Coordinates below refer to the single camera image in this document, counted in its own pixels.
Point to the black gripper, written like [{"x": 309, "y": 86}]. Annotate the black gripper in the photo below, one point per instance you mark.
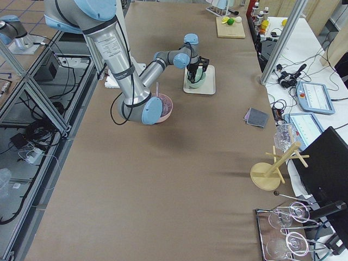
[{"x": 192, "y": 68}]

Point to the second robot arm grey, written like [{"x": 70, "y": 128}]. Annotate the second robot arm grey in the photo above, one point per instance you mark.
[{"x": 11, "y": 29}]

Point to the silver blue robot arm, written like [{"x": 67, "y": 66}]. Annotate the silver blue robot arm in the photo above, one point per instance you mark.
[{"x": 98, "y": 20}]

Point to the cream plastic tray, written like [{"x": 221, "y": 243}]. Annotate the cream plastic tray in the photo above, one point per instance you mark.
[{"x": 208, "y": 88}]

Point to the pink bowl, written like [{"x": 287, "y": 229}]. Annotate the pink bowl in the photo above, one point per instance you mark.
[{"x": 167, "y": 107}]

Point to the wooden cutting board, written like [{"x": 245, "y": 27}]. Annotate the wooden cutting board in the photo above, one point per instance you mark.
[{"x": 234, "y": 31}]

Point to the lemon slice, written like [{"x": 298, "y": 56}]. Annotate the lemon slice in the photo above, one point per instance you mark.
[{"x": 224, "y": 19}]

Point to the green lime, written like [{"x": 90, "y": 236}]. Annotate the green lime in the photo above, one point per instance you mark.
[{"x": 230, "y": 21}]

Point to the white cup rack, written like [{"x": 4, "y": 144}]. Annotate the white cup rack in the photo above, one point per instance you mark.
[{"x": 221, "y": 7}]

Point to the white garlic toy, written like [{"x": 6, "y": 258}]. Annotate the white garlic toy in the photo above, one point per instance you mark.
[{"x": 238, "y": 19}]

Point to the grey folded cloth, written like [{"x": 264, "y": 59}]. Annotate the grey folded cloth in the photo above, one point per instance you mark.
[{"x": 257, "y": 118}]

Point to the clear plastic bag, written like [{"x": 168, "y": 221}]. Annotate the clear plastic bag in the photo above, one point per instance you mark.
[{"x": 285, "y": 136}]

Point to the blue teach pendant far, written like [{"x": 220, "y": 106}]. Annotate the blue teach pendant far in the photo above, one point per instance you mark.
[{"x": 314, "y": 97}]

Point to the blue teach pendant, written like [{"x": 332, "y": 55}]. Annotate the blue teach pendant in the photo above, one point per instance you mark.
[
  {"x": 307, "y": 126},
  {"x": 314, "y": 97}
]

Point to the wooden mug tree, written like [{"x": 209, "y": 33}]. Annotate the wooden mug tree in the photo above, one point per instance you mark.
[{"x": 268, "y": 176}]

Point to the blue teach pendant near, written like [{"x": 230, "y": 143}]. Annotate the blue teach pendant near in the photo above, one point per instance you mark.
[{"x": 307, "y": 126}]

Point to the black monitor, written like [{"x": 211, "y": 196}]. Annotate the black monitor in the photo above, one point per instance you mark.
[{"x": 326, "y": 178}]

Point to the wine glass upper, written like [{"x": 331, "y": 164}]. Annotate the wine glass upper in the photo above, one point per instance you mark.
[{"x": 283, "y": 217}]

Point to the wine glass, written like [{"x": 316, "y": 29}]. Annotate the wine glass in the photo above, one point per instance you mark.
[
  {"x": 283, "y": 217},
  {"x": 288, "y": 247}
]

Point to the metal glass rack tray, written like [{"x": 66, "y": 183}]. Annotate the metal glass rack tray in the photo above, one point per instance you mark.
[{"x": 267, "y": 232}]

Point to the wine glass lower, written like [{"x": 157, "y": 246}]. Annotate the wine glass lower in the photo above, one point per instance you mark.
[{"x": 288, "y": 247}]

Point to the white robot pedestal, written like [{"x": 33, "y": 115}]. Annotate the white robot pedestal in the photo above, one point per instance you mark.
[{"x": 110, "y": 81}]

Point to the aluminium frame post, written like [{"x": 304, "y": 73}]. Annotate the aluminium frame post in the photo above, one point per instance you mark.
[{"x": 283, "y": 39}]

